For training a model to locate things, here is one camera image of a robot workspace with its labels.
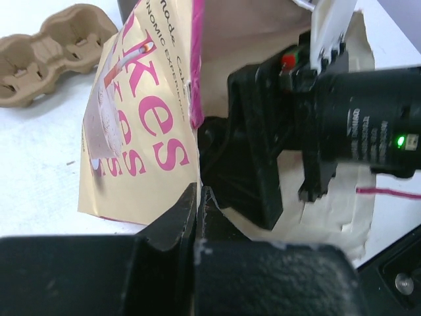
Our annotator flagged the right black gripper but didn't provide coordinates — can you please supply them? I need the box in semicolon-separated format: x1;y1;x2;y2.
198;33;420;230

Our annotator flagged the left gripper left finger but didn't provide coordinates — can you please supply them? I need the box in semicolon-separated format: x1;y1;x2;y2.
1;184;197;315

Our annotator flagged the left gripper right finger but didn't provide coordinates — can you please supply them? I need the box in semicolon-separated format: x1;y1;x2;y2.
193;187;362;315

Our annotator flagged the brown paper takeout bag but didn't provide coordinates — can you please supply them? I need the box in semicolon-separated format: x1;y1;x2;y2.
77;0;421;263

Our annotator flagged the brown cardboard cup carrier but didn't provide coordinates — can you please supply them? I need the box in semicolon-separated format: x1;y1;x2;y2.
1;4;117;108

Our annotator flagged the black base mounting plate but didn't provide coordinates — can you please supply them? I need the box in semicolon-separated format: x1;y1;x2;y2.
357;226;420;316

